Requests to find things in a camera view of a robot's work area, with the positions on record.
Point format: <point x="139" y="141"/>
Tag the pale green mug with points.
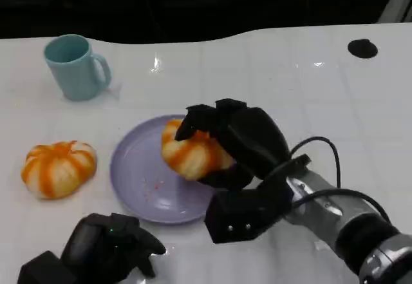
<point x="72" y="71"/>

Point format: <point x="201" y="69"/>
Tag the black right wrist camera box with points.
<point x="244" y="213"/>

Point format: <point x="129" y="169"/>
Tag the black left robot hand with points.
<point x="99" y="248"/>

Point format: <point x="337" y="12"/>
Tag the lilac plate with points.
<point x="138" y="171"/>

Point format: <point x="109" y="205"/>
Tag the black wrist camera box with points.
<point x="244" y="213"/>
<point x="45" y="271"/>

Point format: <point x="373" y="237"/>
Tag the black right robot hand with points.
<point x="254" y="139"/>

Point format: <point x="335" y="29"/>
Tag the black round table grommet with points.
<point x="362" y="48"/>

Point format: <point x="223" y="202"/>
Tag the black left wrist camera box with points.
<point x="45" y="271"/>

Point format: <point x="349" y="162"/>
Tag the orange and white bread roll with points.
<point x="193" y="156"/>
<point x="58" y="171"/>

